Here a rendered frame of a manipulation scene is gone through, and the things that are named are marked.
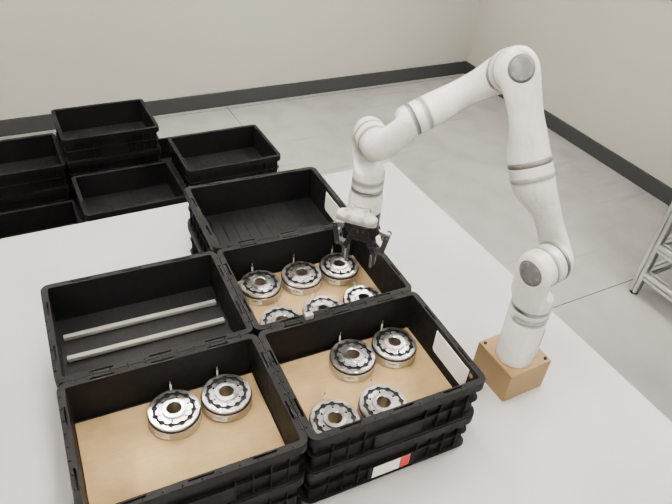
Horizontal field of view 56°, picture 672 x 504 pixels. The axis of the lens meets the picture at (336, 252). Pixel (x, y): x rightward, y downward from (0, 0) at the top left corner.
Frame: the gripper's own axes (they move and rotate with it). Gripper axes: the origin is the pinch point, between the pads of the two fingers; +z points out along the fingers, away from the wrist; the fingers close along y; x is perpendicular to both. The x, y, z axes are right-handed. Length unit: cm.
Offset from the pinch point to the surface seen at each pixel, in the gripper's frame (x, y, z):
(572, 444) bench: 10, -58, 29
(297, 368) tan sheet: 24.6, 5.0, 15.6
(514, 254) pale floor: -160, -43, 99
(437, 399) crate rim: 29.2, -26.3, 6.1
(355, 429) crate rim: 42.0, -13.4, 6.4
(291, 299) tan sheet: 4.2, 14.9, 15.4
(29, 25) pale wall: -161, 237, 32
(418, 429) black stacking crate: 30.6, -24.2, 15.2
